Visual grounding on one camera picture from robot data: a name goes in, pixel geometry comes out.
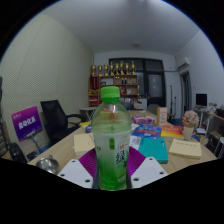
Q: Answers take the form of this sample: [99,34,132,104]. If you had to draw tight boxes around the pink flowers in white pot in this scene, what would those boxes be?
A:
[181,110,200,141]

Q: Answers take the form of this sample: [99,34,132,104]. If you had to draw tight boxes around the orange yellow book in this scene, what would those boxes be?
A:
[160,124,185,139]

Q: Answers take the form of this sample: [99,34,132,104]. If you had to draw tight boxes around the small round white table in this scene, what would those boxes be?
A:
[79,106,98,121]

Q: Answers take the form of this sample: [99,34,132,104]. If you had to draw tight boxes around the blue colourful book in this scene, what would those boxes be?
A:
[131,123,163,140]

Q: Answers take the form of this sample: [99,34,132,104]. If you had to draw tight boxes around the black office chair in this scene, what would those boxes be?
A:
[40,99,88,146]

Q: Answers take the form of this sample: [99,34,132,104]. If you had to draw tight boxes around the pale yellow book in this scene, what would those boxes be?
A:
[73,132,96,157]
[168,138,203,160]

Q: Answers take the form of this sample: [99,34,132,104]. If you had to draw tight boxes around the wooden side desk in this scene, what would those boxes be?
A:
[199,106,224,158]

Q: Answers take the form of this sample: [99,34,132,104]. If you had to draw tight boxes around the white round stool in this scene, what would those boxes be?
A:
[213,136,224,159]

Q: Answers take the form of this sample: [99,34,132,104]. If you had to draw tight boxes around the green drink bottle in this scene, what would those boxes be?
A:
[91,85,132,191]

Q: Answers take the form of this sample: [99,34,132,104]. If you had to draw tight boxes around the wooden shelf unit with trophies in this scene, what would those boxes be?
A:
[87,60,138,108]

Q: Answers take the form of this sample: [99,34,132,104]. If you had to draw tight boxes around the black hard suitcase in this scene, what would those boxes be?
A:
[8,142,29,164]

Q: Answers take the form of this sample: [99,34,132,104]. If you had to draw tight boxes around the pink flat box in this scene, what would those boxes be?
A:
[131,115,156,125]

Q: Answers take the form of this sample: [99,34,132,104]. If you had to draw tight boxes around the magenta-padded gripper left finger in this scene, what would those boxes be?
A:
[57,147,100,190]

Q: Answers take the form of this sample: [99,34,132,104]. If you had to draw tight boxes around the yellow flat book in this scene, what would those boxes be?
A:
[79,120,93,133]

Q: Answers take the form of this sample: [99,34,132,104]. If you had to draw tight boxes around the silver ribbed suitcase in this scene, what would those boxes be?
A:
[0,121,9,158]

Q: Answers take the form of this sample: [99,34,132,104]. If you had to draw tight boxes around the purple sign board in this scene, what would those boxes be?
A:
[11,105,44,142]

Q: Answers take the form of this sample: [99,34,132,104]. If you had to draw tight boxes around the white printed book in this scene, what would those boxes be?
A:
[129,134,143,151]

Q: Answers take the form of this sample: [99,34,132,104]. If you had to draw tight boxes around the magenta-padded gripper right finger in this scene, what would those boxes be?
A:
[125,145,169,190]

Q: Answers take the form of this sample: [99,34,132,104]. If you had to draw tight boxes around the teal book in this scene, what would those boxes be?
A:
[138,136,169,165]

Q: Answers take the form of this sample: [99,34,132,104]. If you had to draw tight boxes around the black computer monitor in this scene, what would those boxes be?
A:
[195,93,208,108]

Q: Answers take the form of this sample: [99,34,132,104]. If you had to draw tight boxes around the small metal cup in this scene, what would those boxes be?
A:
[35,154,60,175]

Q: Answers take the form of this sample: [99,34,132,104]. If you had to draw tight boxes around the orange upright carton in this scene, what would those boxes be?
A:
[156,106,169,126]

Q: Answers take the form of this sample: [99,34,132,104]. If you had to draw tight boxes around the white wall air conditioner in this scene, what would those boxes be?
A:
[175,56,191,72]

